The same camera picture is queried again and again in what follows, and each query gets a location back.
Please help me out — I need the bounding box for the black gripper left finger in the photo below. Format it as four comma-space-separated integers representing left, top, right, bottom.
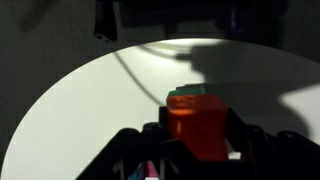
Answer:
143, 105, 198, 162

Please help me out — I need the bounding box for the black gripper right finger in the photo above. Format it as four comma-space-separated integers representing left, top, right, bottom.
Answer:
227, 106, 255, 162

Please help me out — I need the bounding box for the orange block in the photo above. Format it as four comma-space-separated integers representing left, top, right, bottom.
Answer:
166, 94, 230, 162

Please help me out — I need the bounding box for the green block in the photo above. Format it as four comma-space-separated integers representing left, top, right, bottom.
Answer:
167, 83, 208, 98

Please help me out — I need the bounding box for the blue block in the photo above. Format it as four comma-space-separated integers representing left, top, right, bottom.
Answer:
128, 166, 148, 180

